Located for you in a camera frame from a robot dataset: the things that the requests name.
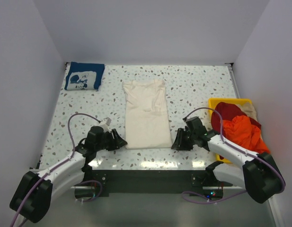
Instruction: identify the beige t shirt in bin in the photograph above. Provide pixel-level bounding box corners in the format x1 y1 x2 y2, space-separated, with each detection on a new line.
237 102 257 121

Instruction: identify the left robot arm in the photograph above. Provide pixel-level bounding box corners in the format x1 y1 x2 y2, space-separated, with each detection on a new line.
9 125 127 223

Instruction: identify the cream white t shirt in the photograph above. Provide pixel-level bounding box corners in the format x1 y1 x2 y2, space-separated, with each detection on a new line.
123 79 172 149

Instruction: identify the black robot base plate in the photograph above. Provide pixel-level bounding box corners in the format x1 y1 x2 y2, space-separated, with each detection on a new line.
75 170 232 199

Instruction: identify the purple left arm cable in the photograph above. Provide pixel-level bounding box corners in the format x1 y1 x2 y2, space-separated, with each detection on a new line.
9 113 104 227

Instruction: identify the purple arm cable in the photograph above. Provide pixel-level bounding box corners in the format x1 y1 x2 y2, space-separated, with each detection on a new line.
9 113 104 227
181 107 286 204

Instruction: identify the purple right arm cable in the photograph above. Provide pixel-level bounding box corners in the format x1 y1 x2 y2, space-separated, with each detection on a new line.
181 107 286 204

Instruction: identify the orange t shirt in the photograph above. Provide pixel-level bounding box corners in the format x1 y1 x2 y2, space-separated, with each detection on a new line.
223 115 270 154

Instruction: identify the yellow plastic bin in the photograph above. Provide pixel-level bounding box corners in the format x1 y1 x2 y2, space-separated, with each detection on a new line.
208 98 271 164

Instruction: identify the dark red t shirt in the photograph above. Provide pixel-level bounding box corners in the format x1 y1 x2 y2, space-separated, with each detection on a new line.
211 101 262 161

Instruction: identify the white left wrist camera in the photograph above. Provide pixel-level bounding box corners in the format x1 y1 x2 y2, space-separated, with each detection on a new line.
98 117 111 128

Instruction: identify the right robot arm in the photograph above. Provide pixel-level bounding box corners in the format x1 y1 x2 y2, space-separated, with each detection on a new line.
171 117 285 203

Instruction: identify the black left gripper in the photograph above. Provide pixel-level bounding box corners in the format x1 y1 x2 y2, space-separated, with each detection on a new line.
95 129 127 152

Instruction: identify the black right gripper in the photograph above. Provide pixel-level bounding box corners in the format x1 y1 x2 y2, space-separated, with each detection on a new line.
171 128 196 151

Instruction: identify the folded blue printed t shirt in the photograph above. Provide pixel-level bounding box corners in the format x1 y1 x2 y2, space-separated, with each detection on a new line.
64 62 105 90

